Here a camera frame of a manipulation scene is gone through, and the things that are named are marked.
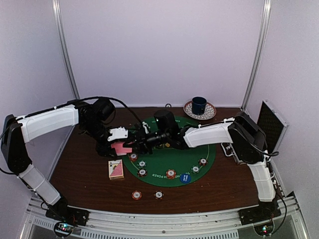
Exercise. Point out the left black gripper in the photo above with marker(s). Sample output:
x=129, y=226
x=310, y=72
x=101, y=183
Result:
x=103, y=150

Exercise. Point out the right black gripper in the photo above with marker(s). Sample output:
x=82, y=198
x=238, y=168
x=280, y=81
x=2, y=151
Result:
x=141, y=141

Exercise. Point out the orange chips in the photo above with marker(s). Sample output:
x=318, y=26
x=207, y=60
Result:
x=133, y=157
x=170, y=174

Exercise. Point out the green chips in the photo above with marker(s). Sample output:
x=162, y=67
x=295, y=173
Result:
x=142, y=164
x=195, y=169

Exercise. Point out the dark chips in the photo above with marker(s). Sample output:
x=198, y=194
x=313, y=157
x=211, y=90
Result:
x=142, y=173
x=203, y=162

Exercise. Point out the orange poker chip stack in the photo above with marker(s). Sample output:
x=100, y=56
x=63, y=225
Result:
x=136, y=195

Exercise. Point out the dark red poker chip stack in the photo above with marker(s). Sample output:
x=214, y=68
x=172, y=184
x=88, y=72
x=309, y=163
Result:
x=159, y=194

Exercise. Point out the blue small blind button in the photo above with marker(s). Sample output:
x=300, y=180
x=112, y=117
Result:
x=185, y=178

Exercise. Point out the red backed card deck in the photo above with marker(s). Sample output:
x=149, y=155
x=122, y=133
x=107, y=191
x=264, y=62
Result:
x=120, y=150

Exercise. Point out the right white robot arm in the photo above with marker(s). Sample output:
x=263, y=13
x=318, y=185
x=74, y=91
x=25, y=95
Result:
x=189, y=136

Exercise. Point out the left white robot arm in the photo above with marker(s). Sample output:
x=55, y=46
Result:
x=18, y=131

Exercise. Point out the round green poker mat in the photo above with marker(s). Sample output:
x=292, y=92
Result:
x=164, y=157

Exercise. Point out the dark blue mug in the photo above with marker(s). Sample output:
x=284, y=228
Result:
x=198, y=105

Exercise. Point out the patterned ceramic saucer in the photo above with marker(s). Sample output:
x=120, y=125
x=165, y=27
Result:
x=209, y=113

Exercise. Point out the aluminium poker chip case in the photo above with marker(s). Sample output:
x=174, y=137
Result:
x=271, y=124

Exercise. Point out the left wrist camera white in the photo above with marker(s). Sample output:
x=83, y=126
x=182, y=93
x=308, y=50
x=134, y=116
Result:
x=117, y=133

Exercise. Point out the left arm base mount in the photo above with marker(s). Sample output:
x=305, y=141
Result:
x=73, y=216

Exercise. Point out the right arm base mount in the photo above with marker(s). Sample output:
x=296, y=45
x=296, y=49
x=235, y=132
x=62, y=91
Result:
x=257, y=214

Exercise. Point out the left aluminium frame post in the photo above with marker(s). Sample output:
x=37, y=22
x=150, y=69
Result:
x=64, y=49

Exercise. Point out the aluminium frame post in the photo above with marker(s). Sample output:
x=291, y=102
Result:
x=265, y=19
x=64, y=49

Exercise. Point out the front aluminium rail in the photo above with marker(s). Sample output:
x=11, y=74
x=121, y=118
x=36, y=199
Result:
x=224, y=224

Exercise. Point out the right aluminium frame post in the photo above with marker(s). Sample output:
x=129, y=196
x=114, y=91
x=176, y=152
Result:
x=265, y=19

